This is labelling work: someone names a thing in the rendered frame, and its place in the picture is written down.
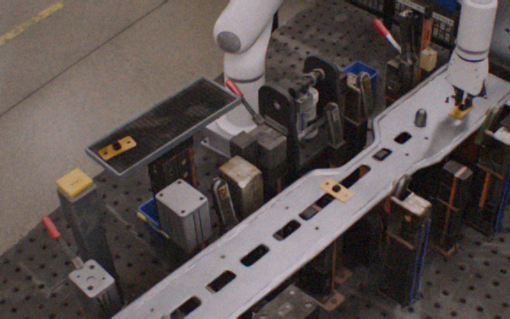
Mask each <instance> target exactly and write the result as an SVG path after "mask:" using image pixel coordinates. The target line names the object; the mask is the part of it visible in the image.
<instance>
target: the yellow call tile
mask: <svg viewBox="0 0 510 319"><path fill-rule="evenodd" d="M57 184H58V186H60V187H61V188H62V189H63V190H64V191H65V192H66V193H67V194H68V195H69V196H70V197H71V198H72V197H74V196H76V195H77V194H79V193H80V192H82V191H84V189H86V188H87V187H89V186H90V185H91V184H93V182H92V180H91V179H89V178H88V177H87V176H86V175H85V174H83V173H82V171H81V170H80V169H79V168H76V169H75V170H73V171H72V173H70V174H68V175H66V176H64V177H63V178H61V179H59V180H58V181H57Z"/></svg>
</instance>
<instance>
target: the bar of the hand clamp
mask: <svg viewBox="0 0 510 319"><path fill-rule="evenodd" d="M397 16H398V17H399V39H400V46H401V61H405V62H406V63H407V64H408V71H409V59H411V60H412V64H411V65H410V66H411V67H415V55H414V32H413V26H417V25H418V24H419V22H420V18H419V16H417V15H414V16H413V11H410V10H407V9H406V10H404V11H403V12H401V13H398V15H397ZM408 71H407V72H408Z"/></svg>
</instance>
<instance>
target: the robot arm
mask: <svg viewBox="0 0 510 319"><path fill-rule="evenodd" d="M284 1H285V0H231V2H230V3H229V4H228V6H227V8H226V9H225V10H224V11H223V12H222V13H221V15H220V17H219V18H218V20H217V22H216V24H215V27H214V31H213V34H214V39H215V42H216V44H217V45H218V47H219V48H220V49H221V50H222V51H224V59H223V67H224V84H225V81H226V80H227V79H232V80H233V83H234V84H235V85H236V86H237V88H238V89H240V91H241V92H242V93H243V94H244V96H243V97H244V98H245V100H246V101H247V102H248V104H249V105H250V106H251V108H252V109H253V110H254V111H255V113H256V114H259V88H260V87H261V86H263V85H264V84H265V56H266V51H267V45H268V40H269V36H270V33H271V28H272V23H273V15H274V13H275V12H276V10H278V9H279V7H280V6H281V5H282V3H283V2H284ZM457 1H458V2H459V3H460V5H461V11H460V25H459V31H458V36H457V39H456V40H455V41H454V43H456V47H455V49H454V50H453V52H452V56H451V59H450V62H449V63H450V65H449V68H448V72H447V76H446V79H447V81H448V82H450V83H451V84H452V86H453V88H454V93H455V98H454V100H455V103H454V105H456V106H457V105H458V104H460V103H461V102H462V100H463V96H464V90H465V91H466V92H467V97H466V98H465V99H464V104H463V109H462V110H463V111H466V110H467V109H468V108H470V107H471V106H472V103H473V98H474V97H485V96H486V95H487V93H486V88H485V87H486V84H487V80H488V57H487V55H488V52H489V48H490V43H491V36H492V31H493V22H494V18H495V14H496V9H497V4H498V0H457ZM216 122H217V124H218V127H219V128H220V129H221V130H222V131H223V132H224V133H226V134H228V135H230V136H235V135H237V134H238V133H240V132H241V131H243V130H244V131H246V132H247V133H248V132H250V131H251V130H253V129H254V128H256V127H257V125H256V124H255V123H254V122H253V120H252V116H251V114H250V113H249V111H248V110H247V108H246V107H245V106H244V105H243V104H242V103H241V104H240V105H239V106H237V107H236V108H234V109H233V110H231V111H228V113H226V114H225V115H223V116H222V117H220V118H219V119H218V120H216Z"/></svg>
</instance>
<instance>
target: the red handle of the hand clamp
mask: <svg viewBox="0 0 510 319"><path fill-rule="evenodd" d="M373 23H374V24H373V26H374V27H375V29H376V30H378V31H379V33H380V34H381V35H382V38H383V39H385V40H386V41H387V43H388V44H389V45H390V47H391V48H392V49H393V50H394V51H395V52H396V53H397V54H398V56H399V57H400V58H401V47H399V46H398V44H397V43H396V42H395V41H394V39H393V38H392V37H391V36H390V32H389V31H388V30H387V29H386V27H385V26H384V25H383V24H382V23H381V22H380V21H379V20H375V21H373Z"/></svg>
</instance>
